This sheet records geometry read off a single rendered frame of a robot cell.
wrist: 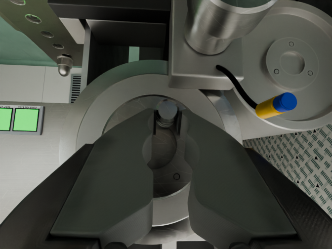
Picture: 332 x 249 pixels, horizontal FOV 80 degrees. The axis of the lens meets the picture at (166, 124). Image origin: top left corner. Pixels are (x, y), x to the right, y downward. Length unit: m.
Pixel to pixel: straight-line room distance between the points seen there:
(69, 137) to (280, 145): 0.27
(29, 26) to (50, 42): 0.05
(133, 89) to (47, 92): 3.15
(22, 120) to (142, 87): 0.44
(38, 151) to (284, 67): 0.51
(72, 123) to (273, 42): 0.19
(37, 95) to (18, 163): 2.80
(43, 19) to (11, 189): 0.37
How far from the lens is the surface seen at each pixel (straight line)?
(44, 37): 0.50
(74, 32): 0.21
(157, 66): 0.18
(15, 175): 0.58
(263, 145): 0.36
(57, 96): 3.22
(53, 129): 0.54
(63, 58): 0.56
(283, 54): 0.22
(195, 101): 0.16
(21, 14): 0.45
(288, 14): 0.24
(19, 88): 3.50
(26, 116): 0.57
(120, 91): 0.16
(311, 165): 0.28
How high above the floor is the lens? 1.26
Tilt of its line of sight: 8 degrees down
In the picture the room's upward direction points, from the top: 179 degrees counter-clockwise
